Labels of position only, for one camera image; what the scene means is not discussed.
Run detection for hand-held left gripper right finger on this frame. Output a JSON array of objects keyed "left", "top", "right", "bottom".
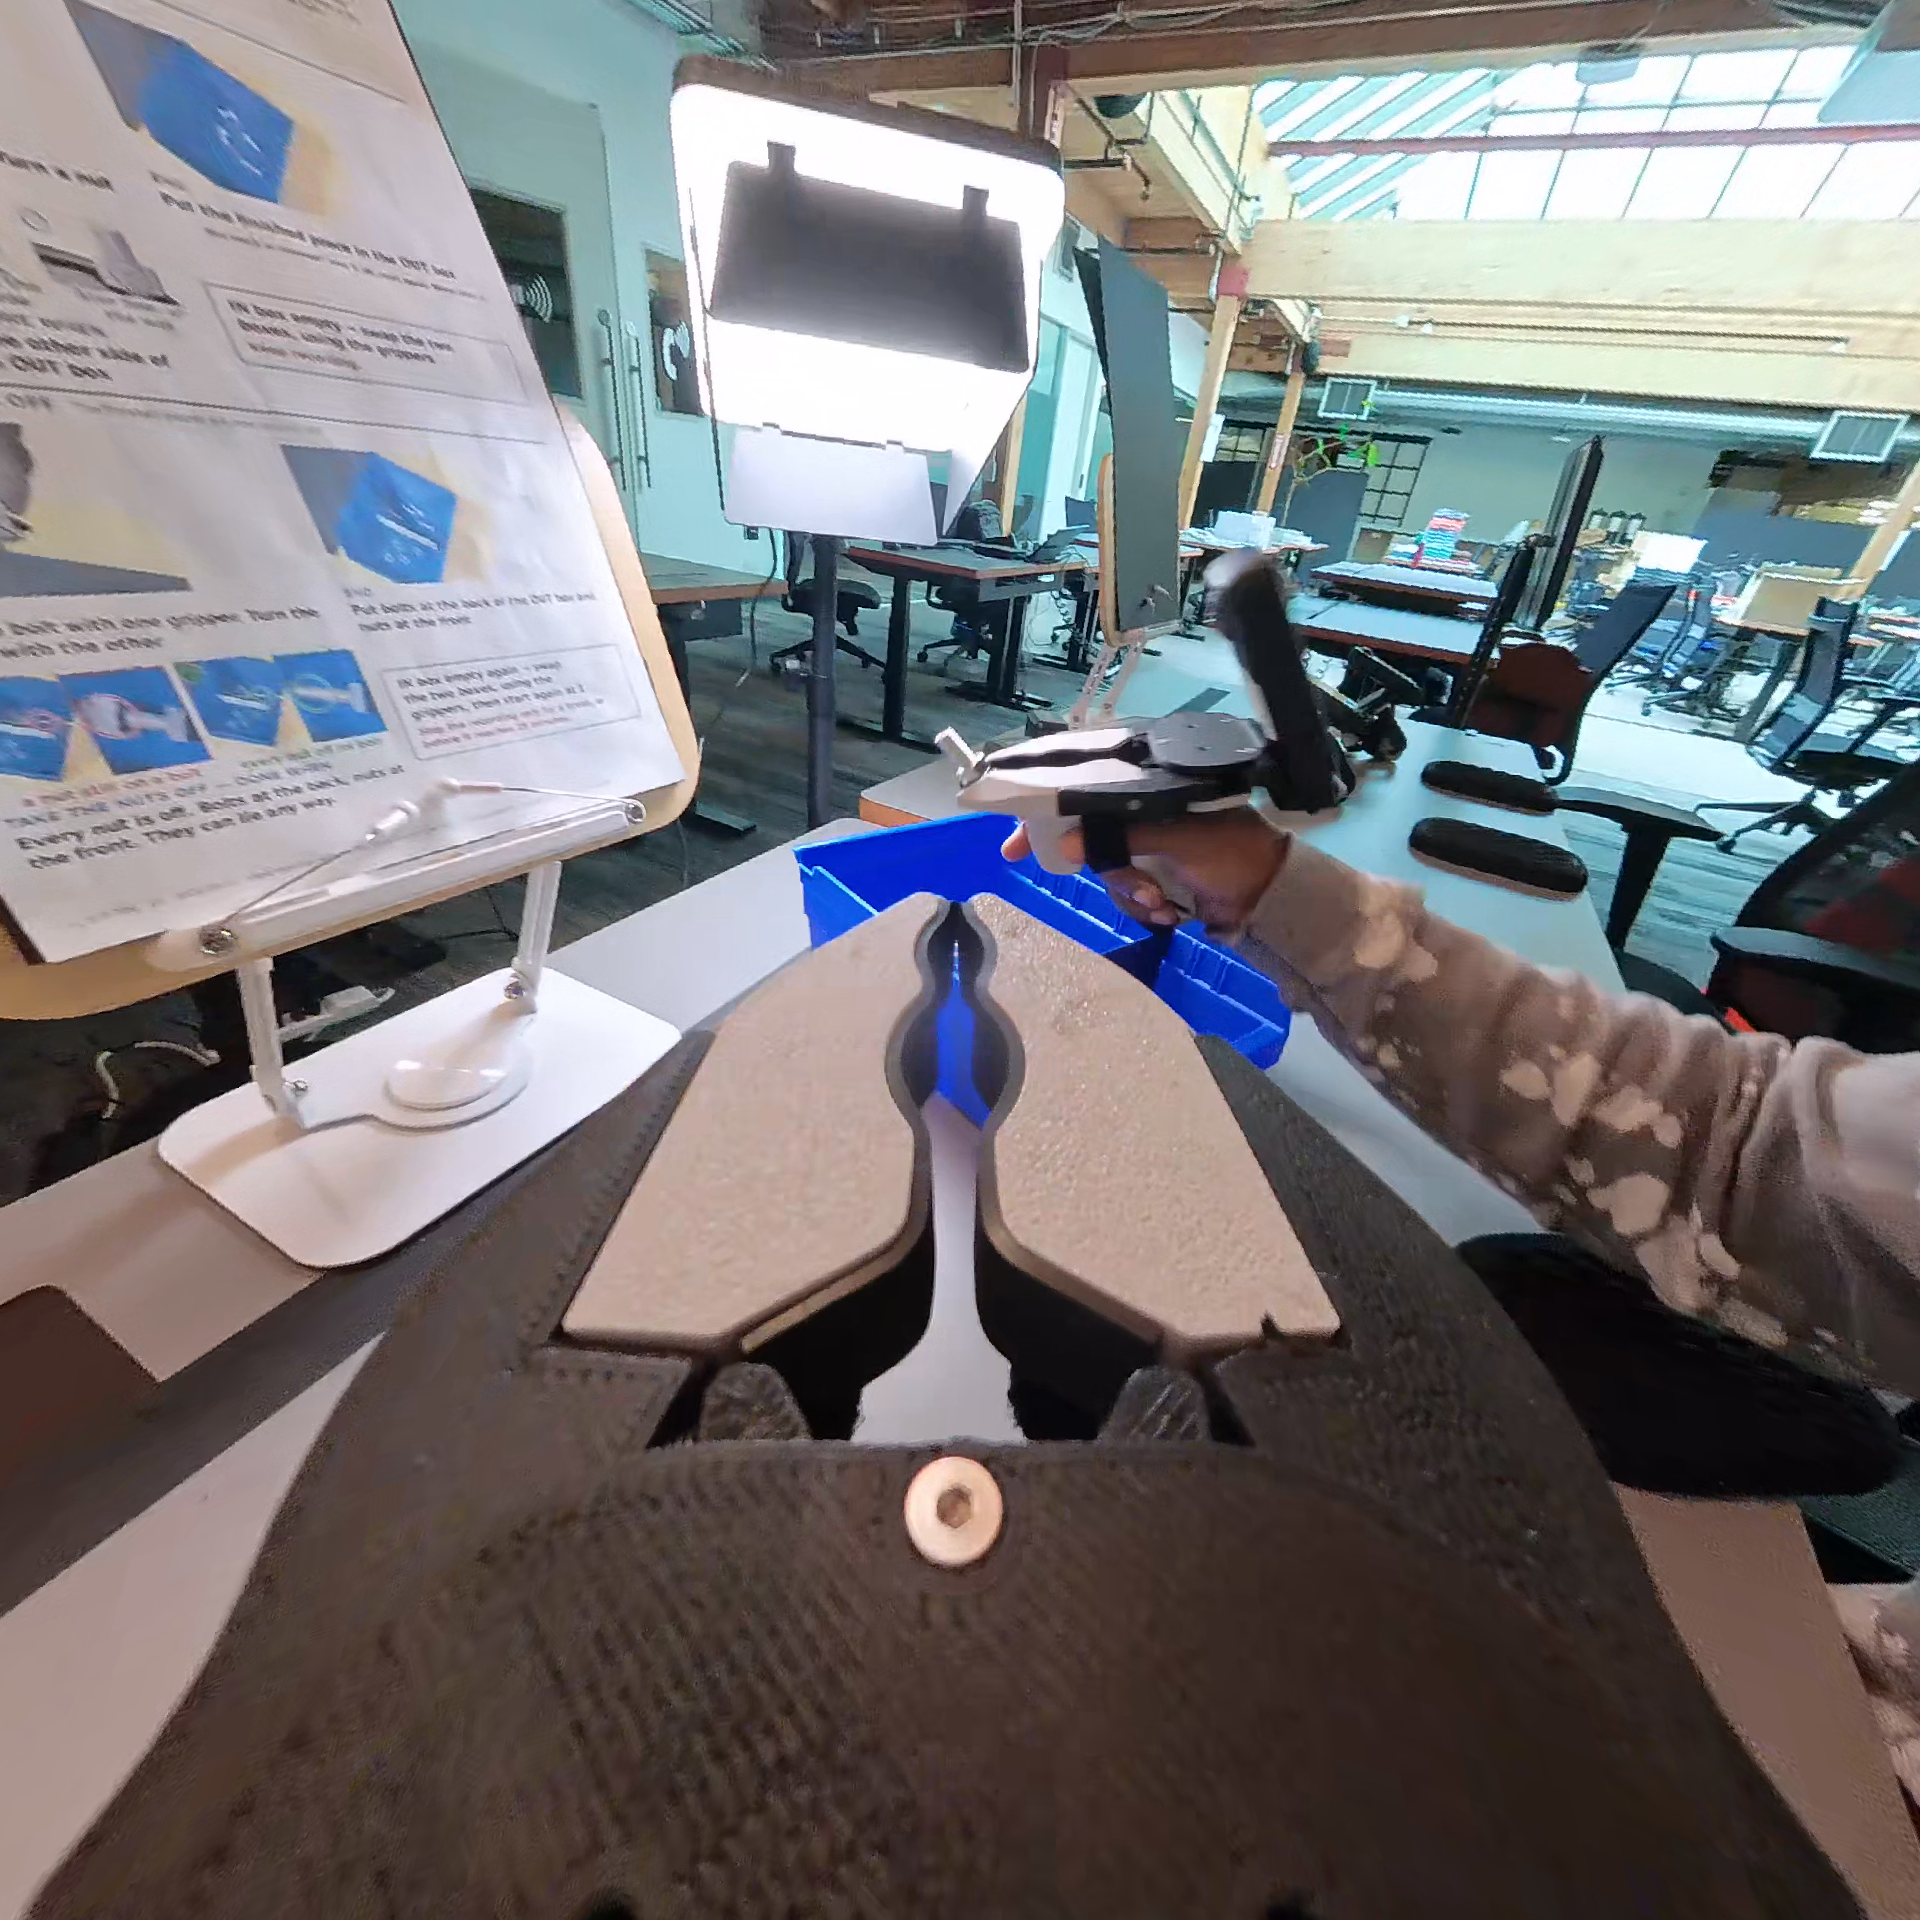
[{"left": 959, "top": 894, "right": 1341, "bottom": 1368}]

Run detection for black wall sign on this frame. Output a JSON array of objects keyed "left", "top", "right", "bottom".
[{"left": 647, "top": 247, "right": 710, "bottom": 418}]

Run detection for person's right forearm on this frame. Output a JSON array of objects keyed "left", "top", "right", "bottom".
[{"left": 1238, "top": 841, "right": 1920, "bottom": 1398}]

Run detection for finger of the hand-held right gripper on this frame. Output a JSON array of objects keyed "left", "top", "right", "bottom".
[
  {"left": 977, "top": 723, "right": 1162, "bottom": 778},
  {"left": 953, "top": 755, "right": 1151, "bottom": 822}
]

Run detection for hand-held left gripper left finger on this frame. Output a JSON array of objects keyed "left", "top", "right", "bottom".
[{"left": 562, "top": 894, "right": 962, "bottom": 1352}]

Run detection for dark tilted display board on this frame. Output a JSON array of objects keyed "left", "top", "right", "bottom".
[{"left": 1073, "top": 238, "right": 1190, "bottom": 637}]

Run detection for white stand base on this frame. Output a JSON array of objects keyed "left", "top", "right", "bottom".
[{"left": 158, "top": 966, "right": 685, "bottom": 1268}]

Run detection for black mesh office chair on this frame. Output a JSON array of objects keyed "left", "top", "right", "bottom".
[{"left": 1712, "top": 749, "right": 1920, "bottom": 1052}]

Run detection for person's right hand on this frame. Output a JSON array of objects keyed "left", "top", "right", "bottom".
[{"left": 1003, "top": 811, "right": 1291, "bottom": 938}]

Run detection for dark red office chair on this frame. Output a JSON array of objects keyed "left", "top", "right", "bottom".
[{"left": 1463, "top": 577, "right": 1682, "bottom": 781}]

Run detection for black chair armrest pad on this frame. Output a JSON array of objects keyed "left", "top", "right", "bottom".
[
  {"left": 1418, "top": 758, "right": 1563, "bottom": 816},
  {"left": 1410, "top": 816, "right": 1591, "bottom": 900},
  {"left": 1463, "top": 1231, "right": 1898, "bottom": 1499}
]

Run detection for printed instruction poster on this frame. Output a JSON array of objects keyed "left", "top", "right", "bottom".
[{"left": 0, "top": 0, "right": 685, "bottom": 966}]

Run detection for white power strip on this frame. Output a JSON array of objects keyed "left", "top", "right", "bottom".
[{"left": 272, "top": 981, "right": 399, "bottom": 1039}]

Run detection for wooden desk black legs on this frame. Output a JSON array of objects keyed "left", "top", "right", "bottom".
[
  {"left": 641, "top": 552, "right": 782, "bottom": 832},
  {"left": 840, "top": 540, "right": 1104, "bottom": 743}
]

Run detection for black monitor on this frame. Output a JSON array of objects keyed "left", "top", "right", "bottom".
[{"left": 1502, "top": 434, "right": 1607, "bottom": 706}]

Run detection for bright studio light panel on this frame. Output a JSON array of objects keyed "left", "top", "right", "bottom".
[{"left": 668, "top": 59, "right": 1067, "bottom": 829}]

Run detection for blue plastic bin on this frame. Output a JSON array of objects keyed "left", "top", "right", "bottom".
[{"left": 797, "top": 812, "right": 1294, "bottom": 1126}]

